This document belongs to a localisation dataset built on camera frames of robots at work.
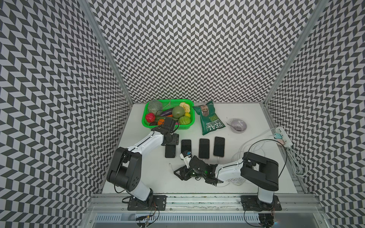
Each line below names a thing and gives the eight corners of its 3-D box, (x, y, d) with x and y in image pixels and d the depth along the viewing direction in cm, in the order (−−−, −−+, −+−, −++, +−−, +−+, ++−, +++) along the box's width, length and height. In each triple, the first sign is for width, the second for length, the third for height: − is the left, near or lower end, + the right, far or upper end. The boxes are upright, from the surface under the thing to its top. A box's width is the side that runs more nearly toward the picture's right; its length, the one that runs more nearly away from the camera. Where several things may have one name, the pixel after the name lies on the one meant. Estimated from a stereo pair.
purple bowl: (231, 134, 101) (233, 129, 96) (229, 124, 107) (231, 119, 102) (245, 134, 101) (248, 129, 96) (242, 124, 107) (244, 119, 102)
